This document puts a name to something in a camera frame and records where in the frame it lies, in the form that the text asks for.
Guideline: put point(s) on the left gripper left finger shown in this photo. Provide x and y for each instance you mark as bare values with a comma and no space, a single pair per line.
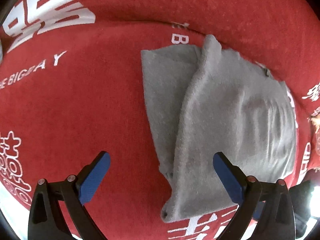
81,190

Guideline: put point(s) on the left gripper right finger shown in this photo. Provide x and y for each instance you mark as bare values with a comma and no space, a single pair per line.
242,190

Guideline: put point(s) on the grey fleece garment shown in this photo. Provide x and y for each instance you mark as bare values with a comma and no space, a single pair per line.
203,100

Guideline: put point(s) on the red wedding blanket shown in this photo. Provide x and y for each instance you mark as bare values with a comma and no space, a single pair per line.
72,86

